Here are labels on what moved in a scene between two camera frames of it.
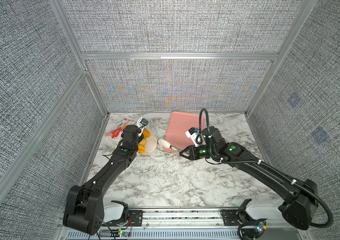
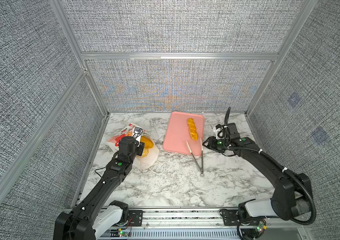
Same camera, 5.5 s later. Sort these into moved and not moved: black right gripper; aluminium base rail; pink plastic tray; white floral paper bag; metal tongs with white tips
Moved: white floral paper bag; black right gripper; metal tongs with white tips
Not moved: pink plastic tray; aluminium base rail
